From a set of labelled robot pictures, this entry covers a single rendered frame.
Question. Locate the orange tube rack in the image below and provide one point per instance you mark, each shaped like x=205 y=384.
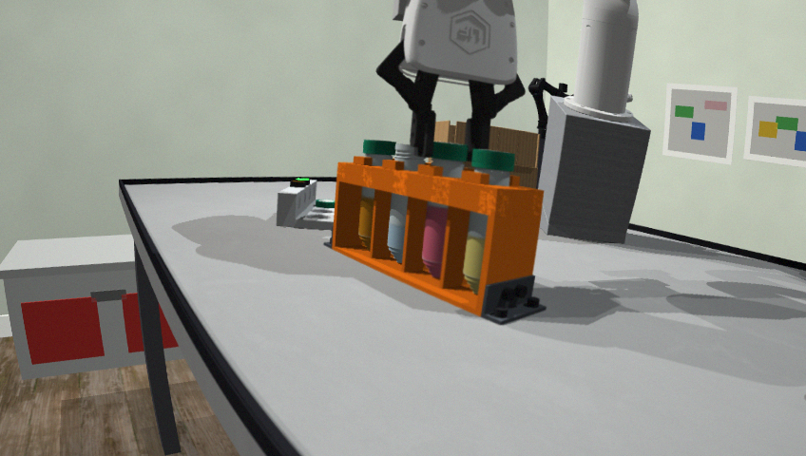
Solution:
x=511 y=238

